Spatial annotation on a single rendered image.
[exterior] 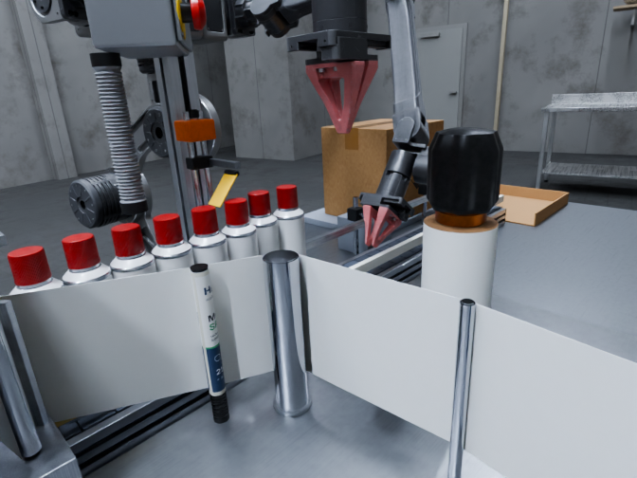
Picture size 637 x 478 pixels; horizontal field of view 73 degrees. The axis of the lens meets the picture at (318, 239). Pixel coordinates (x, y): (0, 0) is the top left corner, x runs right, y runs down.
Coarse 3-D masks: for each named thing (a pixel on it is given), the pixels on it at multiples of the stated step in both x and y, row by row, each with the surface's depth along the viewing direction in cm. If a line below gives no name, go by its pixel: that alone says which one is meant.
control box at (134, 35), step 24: (96, 0) 48; (120, 0) 48; (144, 0) 49; (168, 0) 49; (96, 24) 49; (120, 24) 49; (144, 24) 49; (168, 24) 50; (120, 48) 51; (144, 48) 52; (168, 48) 53
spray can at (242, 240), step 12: (228, 204) 60; (240, 204) 60; (228, 216) 61; (240, 216) 61; (228, 228) 62; (240, 228) 61; (252, 228) 62; (228, 240) 61; (240, 240) 61; (252, 240) 62; (228, 252) 62; (240, 252) 62; (252, 252) 63
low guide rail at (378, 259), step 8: (408, 240) 92; (416, 240) 93; (392, 248) 88; (400, 248) 89; (408, 248) 91; (376, 256) 84; (384, 256) 85; (392, 256) 88; (360, 264) 81; (368, 264) 82; (376, 264) 84
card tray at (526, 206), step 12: (504, 192) 155; (516, 192) 152; (528, 192) 150; (540, 192) 147; (552, 192) 144; (564, 192) 142; (504, 204) 144; (516, 204) 143; (528, 204) 143; (540, 204) 142; (552, 204) 130; (564, 204) 140; (516, 216) 131; (528, 216) 130; (540, 216) 124
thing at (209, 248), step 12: (192, 216) 58; (204, 216) 57; (216, 216) 59; (204, 228) 58; (216, 228) 59; (192, 240) 58; (204, 240) 58; (216, 240) 58; (192, 252) 58; (204, 252) 58; (216, 252) 58
